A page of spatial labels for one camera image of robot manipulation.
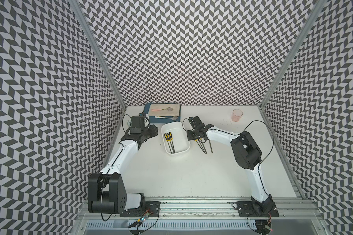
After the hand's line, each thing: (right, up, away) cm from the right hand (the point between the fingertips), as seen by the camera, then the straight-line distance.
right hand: (189, 136), depth 100 cm
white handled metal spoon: (-12, +12, +11) cm, 20 cm away
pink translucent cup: (+34, +14, +4) cm, 37 cm away
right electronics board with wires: (+33, -38, -34) cm, 60 cm away
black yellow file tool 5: (+10, -9, -5) cm, 14 cm away
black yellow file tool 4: (+4, -1, -11) cm, 12 cm away
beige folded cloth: (-10, +17, +15) cm, 25 cm away
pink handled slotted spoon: (-17, +20, +18) cm, 32 cm away
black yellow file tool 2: (-14, -3, -1) cm, 14 cm away
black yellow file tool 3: (-14, +1, +2) cm, 14 cm away
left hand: (-20, +5, -14) cm, 25 cm away
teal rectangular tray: (-29, +11, +13) cm, 33 cm away
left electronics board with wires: (-28, -40, -32) cm, 58 cm away
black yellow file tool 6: (+14, -7, -4) cm, 16 cm away
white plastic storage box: (-9, -3, -1) cm, 10 cm away
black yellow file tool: (-15, -3, -1) cm, 16 cm away
